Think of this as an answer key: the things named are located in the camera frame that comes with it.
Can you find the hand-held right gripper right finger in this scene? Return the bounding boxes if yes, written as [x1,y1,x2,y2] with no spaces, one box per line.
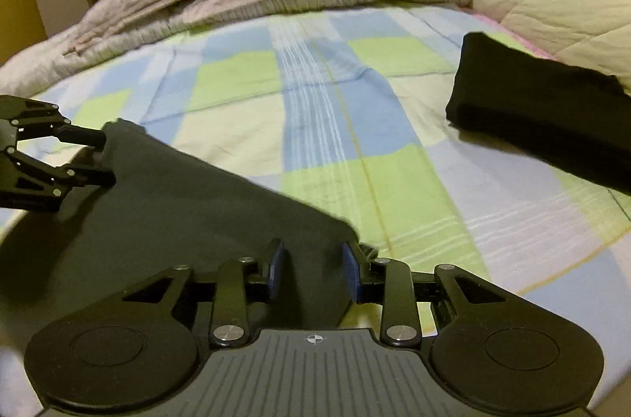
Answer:
[341,241,510,347]

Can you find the black folded garment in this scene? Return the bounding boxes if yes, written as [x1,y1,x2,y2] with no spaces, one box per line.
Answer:
[445,31,631,192]

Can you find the dark grey pants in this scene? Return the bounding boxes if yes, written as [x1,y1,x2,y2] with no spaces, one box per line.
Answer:
[0,117,364,349]

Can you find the grey striped quilt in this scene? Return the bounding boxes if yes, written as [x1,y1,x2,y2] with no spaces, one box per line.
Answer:
[0,0,475,99]

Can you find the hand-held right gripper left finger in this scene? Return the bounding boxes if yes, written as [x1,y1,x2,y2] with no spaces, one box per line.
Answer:
[121,238,288,347]

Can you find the checkered bed sheet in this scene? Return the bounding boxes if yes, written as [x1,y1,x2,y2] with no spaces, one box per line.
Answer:
[0,0,631,349]

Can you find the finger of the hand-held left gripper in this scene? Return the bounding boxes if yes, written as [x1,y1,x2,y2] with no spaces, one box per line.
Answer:
[0,145,118,212]
[0,95,108,150]

